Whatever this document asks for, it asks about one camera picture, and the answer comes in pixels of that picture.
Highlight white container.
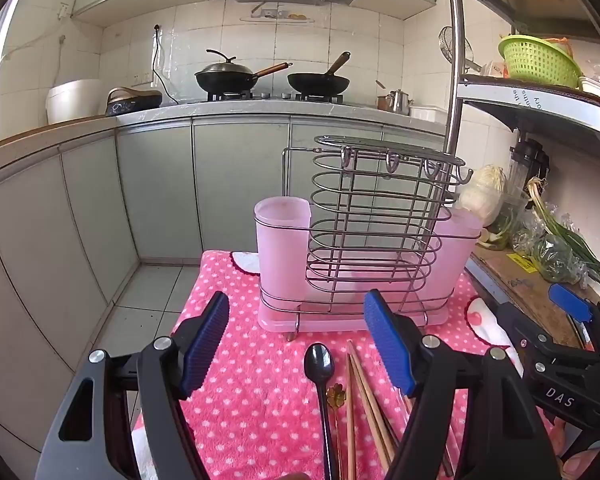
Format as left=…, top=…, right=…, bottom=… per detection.
left=409, top=105, right=449, bottom=123

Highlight plastic bag of greens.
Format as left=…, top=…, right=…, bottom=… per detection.
left=512, top=210, right=596, bottom=283

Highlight green onions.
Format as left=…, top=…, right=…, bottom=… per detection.
left=527, top=177, right=600, bottom=292

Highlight glass wall shelf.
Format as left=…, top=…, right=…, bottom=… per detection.
left=240, top=10, right=316, bottom=24

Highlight pink wire utensil rack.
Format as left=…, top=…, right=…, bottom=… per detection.
left=253, top=135, right=482, bottom=343

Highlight gold flower-handled spoon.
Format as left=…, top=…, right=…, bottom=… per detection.
left=327, top=384, right=349, bottom=480

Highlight black wok with lid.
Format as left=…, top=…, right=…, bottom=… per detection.
left=195, top=49, right=293, bottom=95

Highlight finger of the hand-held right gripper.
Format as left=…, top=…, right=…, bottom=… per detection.
left=549, top=283, right=600, bottom=366
left=494, top=301, right=587, bottom=362

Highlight person's right hand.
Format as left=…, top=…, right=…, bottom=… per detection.
left=559, top=447, right=600, bottom=480

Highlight grey kitchen base cabinets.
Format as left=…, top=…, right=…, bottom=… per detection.
left=0, top=110, right=453, bottom=453

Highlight wooden chopstick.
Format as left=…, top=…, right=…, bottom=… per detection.
left=346, top=354, right=357, bottom=480
left=351, top=342, right=400, bottom=458
left=348, top=341, right=390, bottom=472

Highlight white rice cooker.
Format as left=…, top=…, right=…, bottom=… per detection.
left=46, top=79, right=106, bottom=125

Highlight napa cabbage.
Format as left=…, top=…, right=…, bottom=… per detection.
left=457, top=165, right=508, bottom=226

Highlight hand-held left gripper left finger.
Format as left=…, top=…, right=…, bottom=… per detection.
left=35, top=290, right=231, bottom=480

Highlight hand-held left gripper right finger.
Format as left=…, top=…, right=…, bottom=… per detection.
left=362, top=288, right=568, bottom=480

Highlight gas stove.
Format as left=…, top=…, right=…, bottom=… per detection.
left=200, top=89, right=345, bottom=104

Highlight black power cable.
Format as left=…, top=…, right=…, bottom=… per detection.
left=151, top=24, right=181, bottom=106

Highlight cardboard box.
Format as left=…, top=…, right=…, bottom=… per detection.
left=472, top=247, right=600, bottom=337

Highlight black electric cooker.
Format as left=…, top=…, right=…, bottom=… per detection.
left=105, top=87, right=163, bottom=117

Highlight pink polka dot cloth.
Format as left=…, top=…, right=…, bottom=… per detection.
left=130, top=249, right=566, bottom=480

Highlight steel kettle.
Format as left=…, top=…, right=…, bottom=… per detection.
left=386, top=89, right=414, bottom=115

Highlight metal storage shelf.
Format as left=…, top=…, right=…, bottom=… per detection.
left=442, top=0, right=600, bottom=311

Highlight black spoon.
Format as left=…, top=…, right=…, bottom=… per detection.
left=304, top=342, right=341, bottom=480

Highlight wire strainer ladle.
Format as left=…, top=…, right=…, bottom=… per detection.
left=438, top=26, right=482, bottom=73

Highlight green plastic basket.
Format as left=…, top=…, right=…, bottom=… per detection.
left=497, top=35, right=583, bottom=88

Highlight black blender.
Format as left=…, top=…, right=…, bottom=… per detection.
left=507, top=140, right=551, bottom=201

